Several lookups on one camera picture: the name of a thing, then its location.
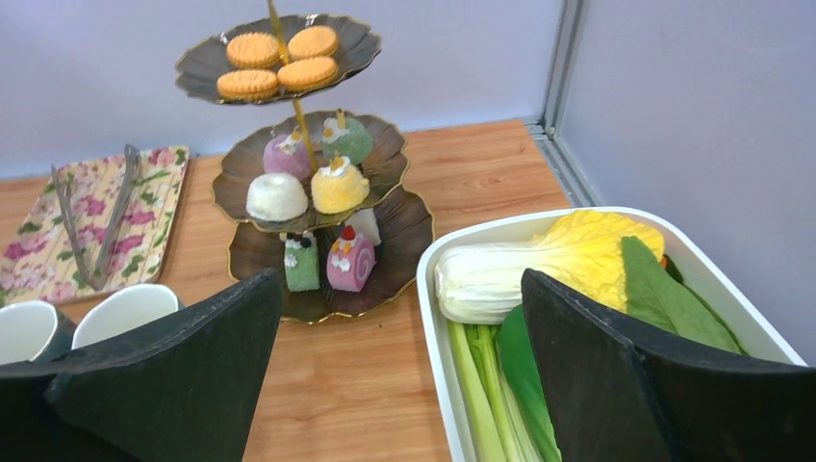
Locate pale green celery stalk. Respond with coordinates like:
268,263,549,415
447,321,543,461

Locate white oval vegetable basin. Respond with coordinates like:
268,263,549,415
417,206,804,461

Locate yellow cupcake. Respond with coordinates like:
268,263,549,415
311,156,370,214

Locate pink strawberry cake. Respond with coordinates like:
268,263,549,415
326,225,376,293

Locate white triangular cake slice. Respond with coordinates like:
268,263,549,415
345,208,381,246

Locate green round cake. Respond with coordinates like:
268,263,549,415
321,116,373,166

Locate purple cake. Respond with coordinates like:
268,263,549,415
263,130,312,180

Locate three-tier dark cake stand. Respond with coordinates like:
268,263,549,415
176,13,434,323

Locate green cake with panda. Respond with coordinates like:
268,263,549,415
283,231,320,292

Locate white round cake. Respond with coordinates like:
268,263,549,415
245,172,309,221

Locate green bok choy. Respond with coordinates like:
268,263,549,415
497,305,562,461

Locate metal serving tongs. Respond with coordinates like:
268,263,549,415
51,143,141,291

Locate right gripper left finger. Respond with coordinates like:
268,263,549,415
1,269,283,461

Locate grey handled mug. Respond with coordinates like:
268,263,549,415
1,300,76,365

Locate long dark green leaf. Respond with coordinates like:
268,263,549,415
622,237,741,354

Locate floral rectangular tray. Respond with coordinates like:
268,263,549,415
1,145,190,304

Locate napa cabbage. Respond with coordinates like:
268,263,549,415
434,209,665,324

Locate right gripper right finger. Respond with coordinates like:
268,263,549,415
522,269,815,461

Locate light blue handled mug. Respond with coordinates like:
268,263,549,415
71,283,185,350

